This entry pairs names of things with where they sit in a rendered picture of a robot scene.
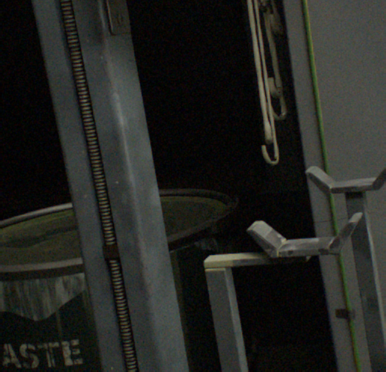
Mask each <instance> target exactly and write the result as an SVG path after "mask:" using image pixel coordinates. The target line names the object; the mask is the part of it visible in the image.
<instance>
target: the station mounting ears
mask: <svg viewBox="0 0 386 372"><path fill-rule="evenodd" d="M103 4H104V5H105V9H106V18H107V23H108V28H109V33H111V34H112V36H115V35H123V33H124V34H126V32H129V31H130V29H131V27H130V21H129V16H128V11H127V2H126V0H103Z"/></svg>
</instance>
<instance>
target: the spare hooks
mask: <svg viewBox="0 0 386 372"><path fill-rule="evenodd" d="M271 3H272V4H271V6H273V9H274V15H273V14H271V12H270V6H269V0H254V5H255V9H256V19H257V23H258V31H259V43H260V49H261V54H262V63H263V71H264V77H265V89H266V94H267V99H268V102H267V103H266V99H265V91H264V84H263V80H262V67H261V60H260V55H259V46H257V44H258V41H256V39H257V37H256V33H255V25H256V22H254V19H255V16H253V6H252V1H251V0H247V5H248V11H249V19H250V28H251V31H252V38H253V52H254V58H255V65H256V72H257V76H258V86H259V99H260V103H261V107H262V116H263V125H264V127H263V129H264V134H265V142H266V144H268V145H270V144H271V143H272V137H273V143H274V160H273V161H271V159H270V158H269V157H268V154H267V152H266V150H265V146H262V154H263V158H264V159H265V161H266V163H270V164H271V165H275V164H277V163H278V158H279V157H280V156H279V149H278V148H277V143H276V137H275V129H274V120H275V121H278V120H282V121H283V120H284V119H285V118H286V115H287V112H288V110H287V107H286V101H284V100H285V98H283V88H282V82H281V79H280V74H279V69H278V63H277V53H276V47H275V42H274V36H273V31H274V34H275V35H277V36H279V37H281V35H282V33H283V32H282V31H283V27H282V25H281V21H280V17H279V14H278V12H277V7H276V2H275V0H271ZM259 11H261V12H262V13H263V17H265V19H264V22H265V27H266V31H267V36H268V41H269V45H270V50H271V56H272V63H273V67H274V74H275V78H276V80H275V82H276V85H277V88H276V87H275V85H274V79H273V77H270V78H268V76H267V72H266V66H265V56H264V48H263V43H262V32H261V27H260V22H259ZM269 91H270V93H269ZM270 94H271V95H272V97H275V98H280V105H281V115H280V117H279V116H278V115H277V114H275V113H274V111H273V109H272V106H271V101H270ZM267 112H268V114H269V117H270V123H271V126H270V124H269V121H268V114H267ZM271 134H272V135H271Z"/></svg>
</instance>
